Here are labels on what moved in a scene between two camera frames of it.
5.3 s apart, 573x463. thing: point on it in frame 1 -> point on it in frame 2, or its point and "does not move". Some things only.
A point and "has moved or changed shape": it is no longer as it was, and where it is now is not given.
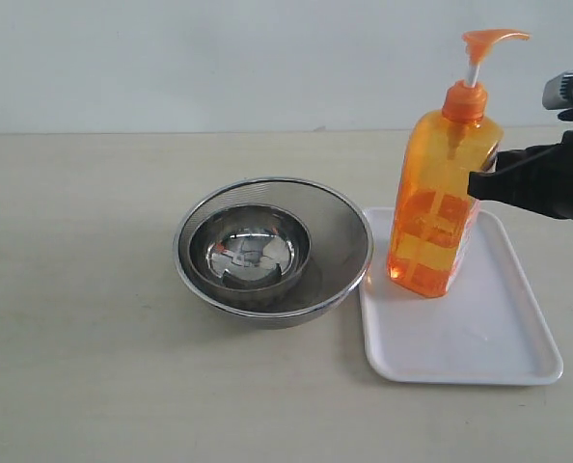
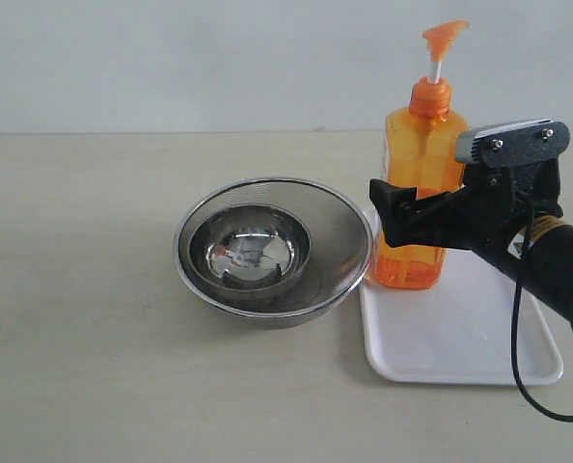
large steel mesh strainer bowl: [273, 253] does not move
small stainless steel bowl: [249, 248] does not move
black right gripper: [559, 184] -> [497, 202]
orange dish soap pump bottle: [434, 213] has moved or changed shape
